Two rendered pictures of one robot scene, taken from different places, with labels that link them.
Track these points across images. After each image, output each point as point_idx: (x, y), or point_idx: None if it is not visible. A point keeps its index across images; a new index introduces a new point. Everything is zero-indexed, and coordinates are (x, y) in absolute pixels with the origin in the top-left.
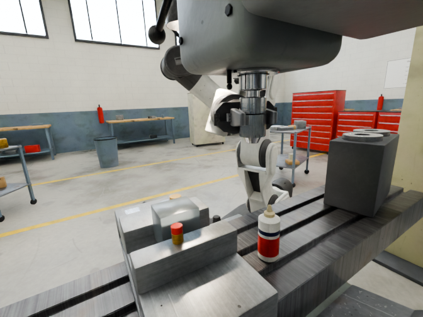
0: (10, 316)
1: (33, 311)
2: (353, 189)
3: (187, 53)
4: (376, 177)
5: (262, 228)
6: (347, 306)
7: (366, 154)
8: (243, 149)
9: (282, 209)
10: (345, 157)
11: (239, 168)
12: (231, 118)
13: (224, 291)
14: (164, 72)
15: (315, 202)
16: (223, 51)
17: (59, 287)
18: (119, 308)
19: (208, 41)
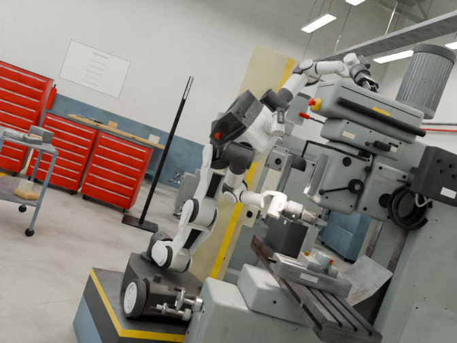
0: (313, 298)
1: (313, 296)
2: (294, 245)
3: (328, 203)
4: (303, 239)
5: None
6: None
7: (302, 229)
8: (202, 210)
9: None
10: (295, 230)
11: (188, 226)
12: (317, 221)
13: (338, 275)
14: (230, 158)
15: (277, 252)
16: (344, 211)
17: (304, 291)
18: (318, 290)
19: (341, 207)
